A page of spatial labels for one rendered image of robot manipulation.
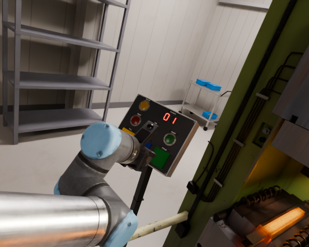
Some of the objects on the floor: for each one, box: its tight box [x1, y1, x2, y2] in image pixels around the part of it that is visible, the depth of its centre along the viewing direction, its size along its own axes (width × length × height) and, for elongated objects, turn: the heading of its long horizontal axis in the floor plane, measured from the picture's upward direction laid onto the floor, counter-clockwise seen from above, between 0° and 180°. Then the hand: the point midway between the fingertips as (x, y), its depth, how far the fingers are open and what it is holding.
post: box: [123, 165, 153, 247], centre depth 124 cm, size 4×4×108 cm
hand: (152, 152), depth 81 cm, fingers closed
